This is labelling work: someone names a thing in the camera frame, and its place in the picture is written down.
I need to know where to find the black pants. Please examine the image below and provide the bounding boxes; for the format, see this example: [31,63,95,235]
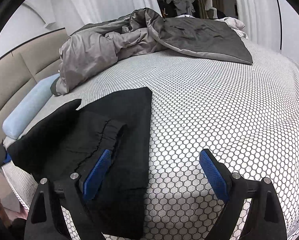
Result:
[7,87,152,239]

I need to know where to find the light blue pillow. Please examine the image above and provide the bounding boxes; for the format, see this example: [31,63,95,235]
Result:
[2,74,59,139]

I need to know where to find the beige upholstered headboard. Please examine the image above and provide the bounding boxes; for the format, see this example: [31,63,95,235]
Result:
[0,29,68,140]

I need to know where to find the dark grey pillow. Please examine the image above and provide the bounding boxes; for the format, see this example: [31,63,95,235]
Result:
[50,77,59,96]

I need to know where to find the grey duvet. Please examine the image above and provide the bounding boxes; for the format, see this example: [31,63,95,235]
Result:
[56,8,253,95]

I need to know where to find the white wardrobe door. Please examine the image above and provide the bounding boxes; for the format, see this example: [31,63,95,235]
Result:
[278,0,299,64]

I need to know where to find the white crumpled bedding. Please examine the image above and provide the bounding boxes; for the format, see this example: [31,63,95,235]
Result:
[215,17,249,40]

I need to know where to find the white sheer curtain right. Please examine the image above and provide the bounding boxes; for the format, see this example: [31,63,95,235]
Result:
[236,0,281,52]

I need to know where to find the clothes pile on rack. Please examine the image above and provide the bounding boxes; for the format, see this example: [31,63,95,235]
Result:
[165,0,195,16]

